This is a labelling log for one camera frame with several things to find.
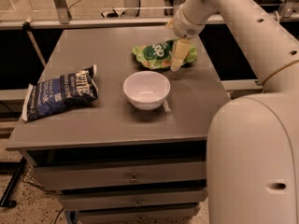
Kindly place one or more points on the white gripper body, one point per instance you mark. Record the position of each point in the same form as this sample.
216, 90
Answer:
184, 26

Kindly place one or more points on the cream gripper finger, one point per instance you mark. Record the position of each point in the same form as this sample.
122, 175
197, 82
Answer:
180, 51

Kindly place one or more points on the green rice chip bag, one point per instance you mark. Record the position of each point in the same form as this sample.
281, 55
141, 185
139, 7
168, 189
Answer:
160, 55

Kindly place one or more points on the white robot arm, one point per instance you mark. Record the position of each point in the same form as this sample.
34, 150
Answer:
252, 148

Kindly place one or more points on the white bowl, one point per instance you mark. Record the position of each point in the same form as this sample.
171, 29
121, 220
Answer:
146, 90

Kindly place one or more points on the blue kettle chip bag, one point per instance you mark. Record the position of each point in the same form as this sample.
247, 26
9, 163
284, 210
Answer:
57, 95

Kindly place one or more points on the grey drawer cabinet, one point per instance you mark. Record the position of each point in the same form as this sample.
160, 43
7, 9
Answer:
111, 130

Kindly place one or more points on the top grey drawer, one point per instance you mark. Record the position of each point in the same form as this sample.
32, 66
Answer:
100, 175

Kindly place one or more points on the grey drawer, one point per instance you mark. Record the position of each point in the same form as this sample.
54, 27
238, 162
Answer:
100, 175
138, 214
133, 198

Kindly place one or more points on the middle grey drawer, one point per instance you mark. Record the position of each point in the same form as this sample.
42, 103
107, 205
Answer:
133, 198

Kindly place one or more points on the bottom grey drawer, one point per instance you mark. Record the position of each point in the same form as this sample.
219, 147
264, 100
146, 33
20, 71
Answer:
138, 214

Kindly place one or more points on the black floor stand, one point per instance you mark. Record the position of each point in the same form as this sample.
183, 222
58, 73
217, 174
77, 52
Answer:
15, 169

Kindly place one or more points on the metal rail frame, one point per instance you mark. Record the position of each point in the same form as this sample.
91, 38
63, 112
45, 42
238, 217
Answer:
67, 13

